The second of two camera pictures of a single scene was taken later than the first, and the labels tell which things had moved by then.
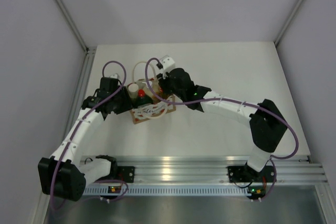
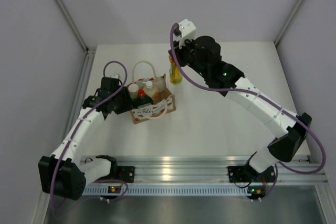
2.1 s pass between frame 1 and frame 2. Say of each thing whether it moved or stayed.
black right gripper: moved
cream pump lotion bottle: stayed
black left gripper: stayed
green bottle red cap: stayed
